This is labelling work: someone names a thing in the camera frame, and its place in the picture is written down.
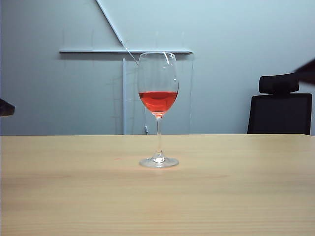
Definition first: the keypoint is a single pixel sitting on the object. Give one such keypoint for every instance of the black office chair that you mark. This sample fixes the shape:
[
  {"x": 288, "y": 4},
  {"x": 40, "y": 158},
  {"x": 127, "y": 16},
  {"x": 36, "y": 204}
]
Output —
[{"x": 278, "y": 113}]

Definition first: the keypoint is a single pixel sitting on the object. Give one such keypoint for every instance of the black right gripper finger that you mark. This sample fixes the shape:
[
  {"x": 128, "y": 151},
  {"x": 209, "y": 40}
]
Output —
[{"x": 307, "y": 71}]

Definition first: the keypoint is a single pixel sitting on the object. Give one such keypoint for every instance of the clear goblet with red liquid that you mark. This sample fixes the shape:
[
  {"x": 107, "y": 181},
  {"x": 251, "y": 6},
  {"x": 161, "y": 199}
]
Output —
[{"x": 158, "y": 100}]

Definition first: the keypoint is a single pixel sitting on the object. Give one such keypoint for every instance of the white diagonal wall strip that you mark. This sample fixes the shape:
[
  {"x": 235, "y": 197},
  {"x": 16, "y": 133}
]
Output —
[{"x": 108, "y": 19}]

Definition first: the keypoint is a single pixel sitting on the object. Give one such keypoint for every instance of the white horizontal wall strip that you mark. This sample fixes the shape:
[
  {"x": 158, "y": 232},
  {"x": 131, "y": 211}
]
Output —
[{"x": 98, "y": 51}]

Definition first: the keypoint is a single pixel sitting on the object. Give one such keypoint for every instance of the white vertical wall strip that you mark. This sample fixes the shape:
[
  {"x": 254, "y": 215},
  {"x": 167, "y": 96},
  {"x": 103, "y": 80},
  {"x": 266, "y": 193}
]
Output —
[{"x": 124, "y": 98}]

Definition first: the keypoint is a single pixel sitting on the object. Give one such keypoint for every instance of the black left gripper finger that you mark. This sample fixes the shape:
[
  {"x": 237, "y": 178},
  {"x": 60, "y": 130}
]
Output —
[{"x": 6, "y": 108}]

